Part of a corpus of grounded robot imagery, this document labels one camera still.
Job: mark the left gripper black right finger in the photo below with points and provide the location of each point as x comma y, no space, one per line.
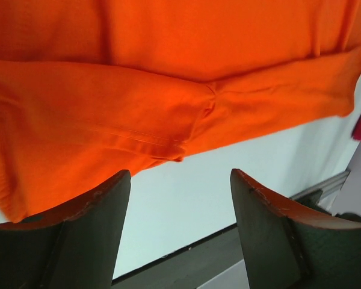
290,243

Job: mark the aluminium front rail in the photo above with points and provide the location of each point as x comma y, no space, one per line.
323,189

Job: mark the orange t shirt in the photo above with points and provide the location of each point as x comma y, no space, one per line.
89,88

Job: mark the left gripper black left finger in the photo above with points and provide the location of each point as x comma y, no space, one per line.
73,245

